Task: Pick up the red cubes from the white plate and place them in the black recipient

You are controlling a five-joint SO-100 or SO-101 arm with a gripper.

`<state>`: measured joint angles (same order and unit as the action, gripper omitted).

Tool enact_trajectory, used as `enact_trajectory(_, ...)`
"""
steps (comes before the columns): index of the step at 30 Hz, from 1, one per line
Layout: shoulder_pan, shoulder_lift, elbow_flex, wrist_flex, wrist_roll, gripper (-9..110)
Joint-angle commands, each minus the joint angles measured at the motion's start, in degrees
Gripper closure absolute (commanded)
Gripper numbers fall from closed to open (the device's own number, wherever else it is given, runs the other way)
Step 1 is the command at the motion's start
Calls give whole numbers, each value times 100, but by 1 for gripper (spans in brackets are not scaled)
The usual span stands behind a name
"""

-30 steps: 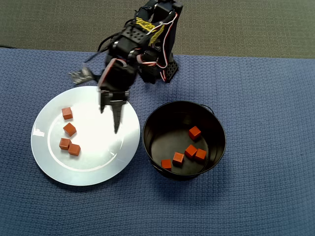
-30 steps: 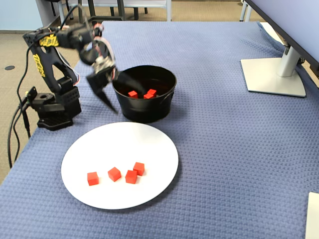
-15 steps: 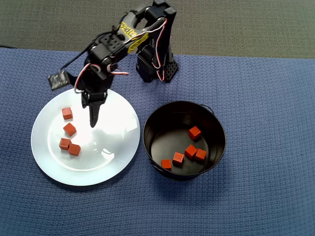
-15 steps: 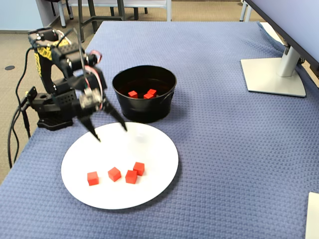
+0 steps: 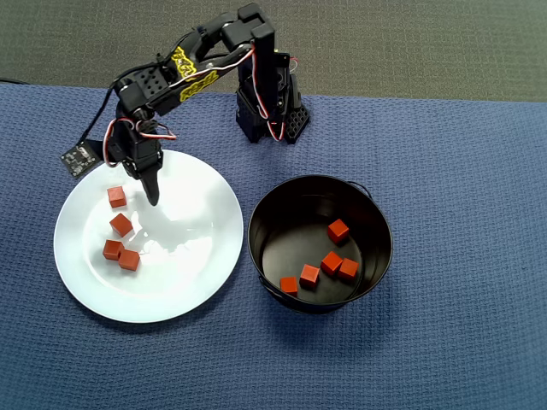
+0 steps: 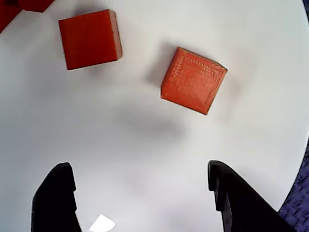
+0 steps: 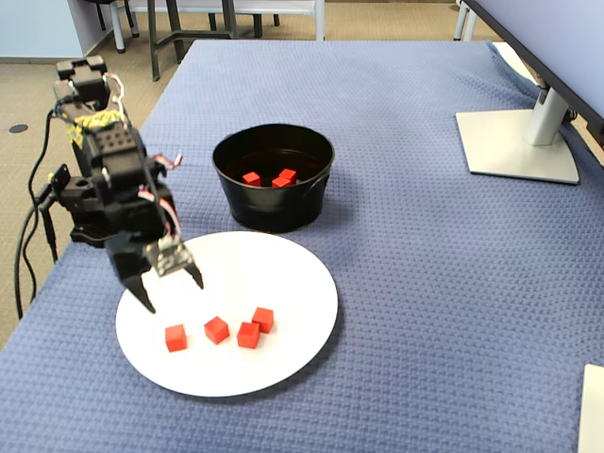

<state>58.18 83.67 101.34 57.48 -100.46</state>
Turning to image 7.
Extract red white servo wire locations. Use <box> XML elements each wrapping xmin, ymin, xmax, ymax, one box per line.
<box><xmin>136</xmin><ymin>150</ymin><xmax>185</xmax><ymax>237</ymax></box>
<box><xmin>101</xmin><ymin>70</ymin><xmax>131</xmax><ymax>133</ymax></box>

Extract blue woven tablecloth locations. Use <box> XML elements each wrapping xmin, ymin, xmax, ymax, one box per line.
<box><xmin>0</xmin><ymin>40</ymin><xmax>604</xmax><ymax>453</ymax></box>

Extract white round plate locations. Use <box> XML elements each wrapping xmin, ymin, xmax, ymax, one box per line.
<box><xmin>115</xmin><ymin>230</ymin><xmax>340</xmax><ymax>398</ymax></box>

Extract black metal bucket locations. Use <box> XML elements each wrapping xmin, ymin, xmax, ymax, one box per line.
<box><xmin>211</xmin><ymin>123</ymin><xmax>336</xmax><ymax>235</ymax></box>

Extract light blue cabinet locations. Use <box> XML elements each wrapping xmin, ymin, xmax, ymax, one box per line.
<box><xmin>0</xmin><ymin>0</ymin><xmax>114</xmax><ymax>65</ymax></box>

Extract white metal table leg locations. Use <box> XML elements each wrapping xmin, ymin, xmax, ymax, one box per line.
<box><xmin>452</xmin><ymin>0</ymin><xmax>480</xmax><ymax>42</ymax></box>

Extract dark grey metal leg frame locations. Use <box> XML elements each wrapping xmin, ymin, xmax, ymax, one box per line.
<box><xmin>145</xmin><ymin>0</ymin><xmax>238</xmax><ymax>82</ymax></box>

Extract light grey table leg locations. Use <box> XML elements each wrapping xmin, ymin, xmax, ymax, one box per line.
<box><xmin>109</xmin><ymin>0</ymin><xmax>127</xmax><ymax>54</ymax></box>

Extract white desk frame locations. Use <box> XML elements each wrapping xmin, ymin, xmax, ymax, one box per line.
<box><xmin>127</xmin><ymin>0</ymin><xmax>327</xmax><ymax>42</ymax></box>

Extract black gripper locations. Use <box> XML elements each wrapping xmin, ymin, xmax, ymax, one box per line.
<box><xmin>104</xmin><ymin>181</ymin><xmax>205</xmax><ymax>315</ymax></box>

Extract thick black cable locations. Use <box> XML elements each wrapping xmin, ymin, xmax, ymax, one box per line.
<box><xmin>35</xmin><ymin>197</ymin><xmax>60</xmax><ymax>264</ymax></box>
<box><xmin>12</xmin><ymin>110</ymin><xmax>62</xmax><ymax>322</ymax></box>

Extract computer monitor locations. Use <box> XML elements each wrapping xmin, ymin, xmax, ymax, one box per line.
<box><xmin>461</xmin><ymin>0</ymin><xmax>604</xmax><ymax>122</ymax></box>

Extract white flat board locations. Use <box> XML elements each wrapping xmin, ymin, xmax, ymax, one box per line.
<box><xmin>578</xmin><ymin>362</ymin><xmax>604</xmax><ymax>453</ymax></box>

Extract black chair legs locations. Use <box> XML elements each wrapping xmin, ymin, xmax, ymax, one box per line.
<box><xmin>93</xmin><ymin>0</ymin><xmax>142</xmax><ymax>39</ymax></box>

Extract silver monitor stand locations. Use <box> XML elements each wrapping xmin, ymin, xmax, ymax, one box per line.
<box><xmin>455</xmin><ymin>84</ymin><xmax>580</xmax><ymax>185</ymax></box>

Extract dark chair base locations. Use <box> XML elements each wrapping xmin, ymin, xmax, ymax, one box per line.
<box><xmin>207</xmin><ymin>11</ymin><xmax>282</xmax><ymax>40</ymax></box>

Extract small black circuit board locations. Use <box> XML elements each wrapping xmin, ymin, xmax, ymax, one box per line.
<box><xmin>143</xmin><ymin>238</ymin><xmax>195</xmax><ymax>278</ymax></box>

